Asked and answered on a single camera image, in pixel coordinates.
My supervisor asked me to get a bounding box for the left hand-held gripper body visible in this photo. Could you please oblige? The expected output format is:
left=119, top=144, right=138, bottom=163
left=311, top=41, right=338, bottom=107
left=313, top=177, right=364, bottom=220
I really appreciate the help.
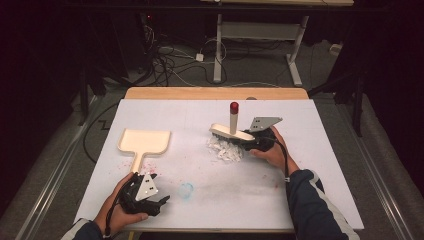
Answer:
left=118, top=172, right=165, bottom=217

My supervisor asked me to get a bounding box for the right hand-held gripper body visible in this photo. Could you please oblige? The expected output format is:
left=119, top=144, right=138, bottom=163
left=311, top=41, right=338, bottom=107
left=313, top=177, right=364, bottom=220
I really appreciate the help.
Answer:
left=249, top=116, right=284, bottom=153

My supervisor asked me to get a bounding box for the cream brush with red tip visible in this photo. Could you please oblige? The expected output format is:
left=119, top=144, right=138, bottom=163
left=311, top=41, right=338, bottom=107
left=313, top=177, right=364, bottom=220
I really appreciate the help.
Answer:
left=208, top=101, right=256, bottom=145

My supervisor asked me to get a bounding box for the pile of white paper scraps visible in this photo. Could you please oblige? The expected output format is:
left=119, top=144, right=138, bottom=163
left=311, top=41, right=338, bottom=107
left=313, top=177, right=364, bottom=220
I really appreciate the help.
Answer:
left=207, top=135, right=245, bottom=163

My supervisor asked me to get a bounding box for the cream dustpan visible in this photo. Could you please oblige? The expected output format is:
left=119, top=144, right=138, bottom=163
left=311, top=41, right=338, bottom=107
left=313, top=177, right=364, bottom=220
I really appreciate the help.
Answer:
left=117, top=128, right=172, bottom=175

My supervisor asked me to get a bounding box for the person's right hand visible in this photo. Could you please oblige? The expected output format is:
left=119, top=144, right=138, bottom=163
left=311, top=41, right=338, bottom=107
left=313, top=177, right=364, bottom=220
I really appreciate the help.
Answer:
left=249, top=125, right=301, bottom=177

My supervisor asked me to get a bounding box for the person's left hand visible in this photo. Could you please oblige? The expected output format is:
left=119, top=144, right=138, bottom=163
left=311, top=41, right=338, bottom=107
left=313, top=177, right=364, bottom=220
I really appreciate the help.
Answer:
left=93, top=171, right=149, bottom=236

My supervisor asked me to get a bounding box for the wooden table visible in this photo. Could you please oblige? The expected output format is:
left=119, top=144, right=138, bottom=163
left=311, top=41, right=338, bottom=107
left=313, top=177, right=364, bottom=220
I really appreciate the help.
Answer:
left=114, top=86, right=326, bottom=240

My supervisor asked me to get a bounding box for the white table mat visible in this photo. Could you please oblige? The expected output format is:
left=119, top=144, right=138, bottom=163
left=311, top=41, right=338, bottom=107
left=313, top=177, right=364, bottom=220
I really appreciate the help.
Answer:
left=73, top=98, right=365, bottom=231

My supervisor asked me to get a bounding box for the black stand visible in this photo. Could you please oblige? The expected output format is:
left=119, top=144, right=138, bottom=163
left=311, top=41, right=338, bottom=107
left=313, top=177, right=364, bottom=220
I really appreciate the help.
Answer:
left=308, top=71, right=366, bottom=138
left=78, top=66, right=108, bottom=127

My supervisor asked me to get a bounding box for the white box on floor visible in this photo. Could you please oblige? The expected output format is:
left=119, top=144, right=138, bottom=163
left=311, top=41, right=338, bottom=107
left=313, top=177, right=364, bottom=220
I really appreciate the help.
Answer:
left=328, top=43, right=344, bottom=56

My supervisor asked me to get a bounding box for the right hand-held gripper cable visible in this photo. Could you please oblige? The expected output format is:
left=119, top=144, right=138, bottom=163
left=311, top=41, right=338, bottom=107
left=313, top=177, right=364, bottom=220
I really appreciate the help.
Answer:
left=263, top=136, right=291, bottom=183

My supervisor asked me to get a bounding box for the hand-held gripper cable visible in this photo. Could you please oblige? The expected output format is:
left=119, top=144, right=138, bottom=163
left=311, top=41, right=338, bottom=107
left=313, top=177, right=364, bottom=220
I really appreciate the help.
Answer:
left=263, top=136, right=291, bottom=183
left=104, top=179, right=134, bottom=239

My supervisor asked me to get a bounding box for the left hand-held gripper cable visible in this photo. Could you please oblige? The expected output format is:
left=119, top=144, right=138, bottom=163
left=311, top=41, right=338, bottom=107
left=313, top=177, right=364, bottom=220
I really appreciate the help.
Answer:
left=104, top=179, right=134, bottom=239

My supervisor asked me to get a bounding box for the black floor cable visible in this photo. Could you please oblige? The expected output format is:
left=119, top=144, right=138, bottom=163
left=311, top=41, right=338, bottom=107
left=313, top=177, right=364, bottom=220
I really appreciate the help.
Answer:
left=82, top=101, right=121, bottom=164

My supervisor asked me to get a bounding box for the white desk frame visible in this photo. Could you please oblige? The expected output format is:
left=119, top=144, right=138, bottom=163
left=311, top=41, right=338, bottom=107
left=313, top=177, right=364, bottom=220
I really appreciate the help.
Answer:
left=199, top=0, right=355, bottom=88

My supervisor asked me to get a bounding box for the metal floor rail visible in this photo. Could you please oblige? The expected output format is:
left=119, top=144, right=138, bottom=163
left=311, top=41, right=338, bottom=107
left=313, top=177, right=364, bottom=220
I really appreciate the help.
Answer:
left=14, top=96, right=104, bottom=240
left=333, top=99, right=414, bottom=240

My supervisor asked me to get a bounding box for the tangle of floor cables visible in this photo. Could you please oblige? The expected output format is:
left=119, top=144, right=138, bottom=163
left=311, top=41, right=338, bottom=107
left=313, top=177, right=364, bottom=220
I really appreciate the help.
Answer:
left=139, top=23, right=231, bottom=88

